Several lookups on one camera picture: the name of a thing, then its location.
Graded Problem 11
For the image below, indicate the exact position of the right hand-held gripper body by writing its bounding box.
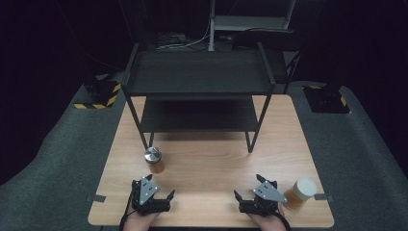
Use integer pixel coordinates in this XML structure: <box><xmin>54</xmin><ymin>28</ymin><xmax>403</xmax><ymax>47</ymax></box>
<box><xmin>239</xmin><ymin>180</ymin><xmax>289</xmax><ymax>217</ymax></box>

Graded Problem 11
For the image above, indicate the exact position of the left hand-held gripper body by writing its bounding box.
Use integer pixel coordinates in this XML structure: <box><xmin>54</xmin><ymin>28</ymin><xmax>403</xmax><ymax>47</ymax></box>
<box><xmin>129</xmin><ymin>177</ymin><xmax>171</xmax><ymax>216</ymax></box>

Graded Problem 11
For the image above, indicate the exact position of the amber jar with white lid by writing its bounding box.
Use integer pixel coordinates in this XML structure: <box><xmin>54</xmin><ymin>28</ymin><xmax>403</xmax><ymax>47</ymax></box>
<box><xmin>282</xmin><ymin>177</ymin><xmax>319</xmax><ymax>212</ymax></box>

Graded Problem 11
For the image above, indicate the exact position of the black two-tier shelf rack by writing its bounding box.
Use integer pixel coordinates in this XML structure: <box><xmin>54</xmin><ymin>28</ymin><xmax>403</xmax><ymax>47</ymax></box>
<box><xmin>119</xmin><ymin>41</ymin><xmax>277</xmax><ymax>154</ymax></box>

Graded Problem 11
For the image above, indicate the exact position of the person's left hand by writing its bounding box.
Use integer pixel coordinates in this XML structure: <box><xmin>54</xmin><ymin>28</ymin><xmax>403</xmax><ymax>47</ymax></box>
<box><xmin>122</xmin><ymin>210</ymin><xmax>160</xmax><ymax>231</ymax></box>

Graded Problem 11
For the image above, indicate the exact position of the person's right hand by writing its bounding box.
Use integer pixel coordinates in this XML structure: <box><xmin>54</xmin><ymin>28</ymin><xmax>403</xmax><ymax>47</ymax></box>
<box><xmin>247</xmin><ymin>203</ymin><xmax>289</xmax><ymax>231</ymax></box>

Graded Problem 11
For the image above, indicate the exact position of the grey tape strip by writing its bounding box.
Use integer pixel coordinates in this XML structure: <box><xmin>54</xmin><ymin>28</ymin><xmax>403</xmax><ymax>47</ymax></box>
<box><xmin>314</xmin><ymin>192</ymin><xmax>335</xmax><ymax>203</ymax></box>
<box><xmin>86</xmin><ymin>193</ymin><xmax>107</xmax><ymax>203</ymax></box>

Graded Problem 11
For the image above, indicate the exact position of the black block with yellow stripes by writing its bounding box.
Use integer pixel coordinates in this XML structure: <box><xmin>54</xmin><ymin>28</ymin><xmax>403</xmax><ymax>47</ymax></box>
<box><xmin>302</xmin><ymin>84</ymin><xmax>352</xmax><ymax>116</ymax></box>
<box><xmin>73</xmin><ymin>74</ymin><xmax>122</xmax><ymax>111</ymax></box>

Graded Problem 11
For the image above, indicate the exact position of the grey felt mat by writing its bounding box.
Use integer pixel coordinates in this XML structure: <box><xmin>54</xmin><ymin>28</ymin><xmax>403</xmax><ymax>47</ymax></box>
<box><xmin>0</xmin><ymin>72</ymin><xmax>408</xmax><ymax>231</ymax></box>

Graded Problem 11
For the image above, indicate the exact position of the dark power strip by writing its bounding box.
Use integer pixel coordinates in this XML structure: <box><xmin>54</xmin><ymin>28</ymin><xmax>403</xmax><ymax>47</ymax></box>
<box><xmin>156</xmin><ymin>32</ymin><xmax>188</xmax><ymax>48</ymax></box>

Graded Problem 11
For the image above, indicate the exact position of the grey metal stand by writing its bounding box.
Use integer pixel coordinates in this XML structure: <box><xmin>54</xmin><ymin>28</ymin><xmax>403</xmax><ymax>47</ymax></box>
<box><xmin>207</xmin><ymin>0</ymin><xmax>296</xmax><ymax>52</ymax></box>

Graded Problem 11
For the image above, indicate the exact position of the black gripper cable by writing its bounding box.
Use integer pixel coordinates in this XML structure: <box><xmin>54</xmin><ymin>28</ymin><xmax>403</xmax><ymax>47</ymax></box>
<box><xmin>277</xmin><ymin>211</ymin><xmax>293</xmax><ymax>231</ymax></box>
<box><xmin>118</xmin><ymin>189</ymin><xmax>134</xmax><ymax>231</ymax></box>

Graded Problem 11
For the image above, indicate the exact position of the white cable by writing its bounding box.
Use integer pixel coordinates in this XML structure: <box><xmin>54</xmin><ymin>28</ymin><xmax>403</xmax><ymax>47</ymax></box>
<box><xmin>156</xmin><ymin>18</ymin><xmax>212</xmax><ymax>51</ymax></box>

